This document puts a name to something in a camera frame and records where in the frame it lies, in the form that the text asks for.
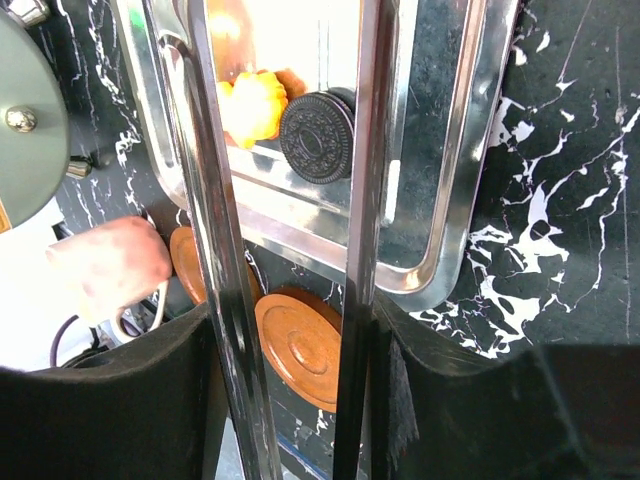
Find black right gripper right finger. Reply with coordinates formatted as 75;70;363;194
373;293;639;479

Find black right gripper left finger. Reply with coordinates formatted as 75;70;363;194
1;304;227;479

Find pink ceramic cup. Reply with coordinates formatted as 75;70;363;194
45;216;173;344

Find brown wooden coaster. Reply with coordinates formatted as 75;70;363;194
255;286;342;413
169;226;207;305

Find orange fish shaped pastry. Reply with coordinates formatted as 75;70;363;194
216;69;307;150

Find dark chocolate cookie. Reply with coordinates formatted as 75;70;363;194
279;91;355;185

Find silver metal serving tongs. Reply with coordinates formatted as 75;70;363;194
156;1;411;479

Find white cylindrical drum container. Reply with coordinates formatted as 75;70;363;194
1;1;92;233

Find silver metal tray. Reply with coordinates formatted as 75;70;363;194
112;1;519;312

